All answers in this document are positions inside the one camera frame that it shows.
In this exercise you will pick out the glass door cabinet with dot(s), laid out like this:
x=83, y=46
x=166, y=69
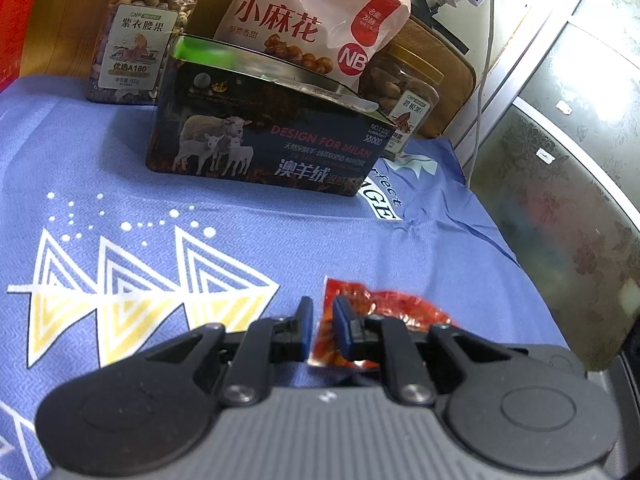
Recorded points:
x=575, y=160

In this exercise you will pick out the pecan nut jar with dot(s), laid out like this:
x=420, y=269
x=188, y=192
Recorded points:
x=415, y=110

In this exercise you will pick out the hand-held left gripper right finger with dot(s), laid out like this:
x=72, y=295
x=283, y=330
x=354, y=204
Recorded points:
x=342, y=330

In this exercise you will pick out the red cardboard box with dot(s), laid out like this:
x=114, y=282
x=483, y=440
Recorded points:
x=10, y=35

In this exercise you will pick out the pink snack bag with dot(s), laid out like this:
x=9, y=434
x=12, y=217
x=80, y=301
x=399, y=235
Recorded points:
x=300, y=10

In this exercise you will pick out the cashew nut jar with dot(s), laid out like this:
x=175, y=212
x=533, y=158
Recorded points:
x=140, y=45

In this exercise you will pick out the wooden back panel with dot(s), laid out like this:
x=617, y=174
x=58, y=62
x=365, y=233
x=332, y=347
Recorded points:
x=65, y=10

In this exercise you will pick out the blue printed cloth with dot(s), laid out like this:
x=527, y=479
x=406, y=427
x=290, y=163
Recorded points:
x=125, y=185

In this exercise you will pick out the brown woven mat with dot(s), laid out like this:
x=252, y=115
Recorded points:
x=452, y=95

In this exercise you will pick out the black sheep print box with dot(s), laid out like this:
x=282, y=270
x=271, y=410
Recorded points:
x=260, y=145

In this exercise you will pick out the green leaf print packet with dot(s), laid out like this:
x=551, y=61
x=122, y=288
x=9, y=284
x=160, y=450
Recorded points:
x=200, y=50

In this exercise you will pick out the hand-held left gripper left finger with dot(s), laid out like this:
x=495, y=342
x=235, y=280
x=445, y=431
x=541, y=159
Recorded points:
x=305, y=332

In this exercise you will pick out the red snack packet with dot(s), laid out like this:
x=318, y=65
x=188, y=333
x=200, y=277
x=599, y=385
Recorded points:
x=395, y=307

